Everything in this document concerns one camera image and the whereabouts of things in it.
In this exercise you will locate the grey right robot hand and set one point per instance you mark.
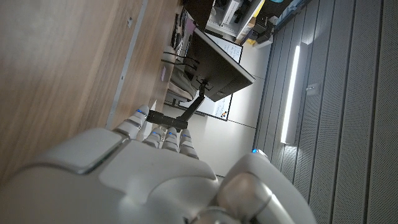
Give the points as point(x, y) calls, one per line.
point(149, 183)

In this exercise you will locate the grey beige hanging coat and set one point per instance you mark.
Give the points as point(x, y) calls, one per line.
point(182, 82)

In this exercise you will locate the pink sticky note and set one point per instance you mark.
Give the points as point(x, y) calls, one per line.
point(163, 73)

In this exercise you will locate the black computer monitor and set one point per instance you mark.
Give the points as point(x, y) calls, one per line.
point(217, 71)

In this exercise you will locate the black keyboard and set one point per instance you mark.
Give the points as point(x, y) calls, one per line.
point(175, 34)

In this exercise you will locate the small white connector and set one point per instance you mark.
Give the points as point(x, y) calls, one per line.
point(129, 22)

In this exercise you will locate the long ceiling light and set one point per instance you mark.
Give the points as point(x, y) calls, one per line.
point(292, 93)

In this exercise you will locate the black laptop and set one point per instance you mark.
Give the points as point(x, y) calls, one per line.
point(199, 12)

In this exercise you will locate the white shelf cabinet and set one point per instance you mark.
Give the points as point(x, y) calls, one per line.
point(230, 14)

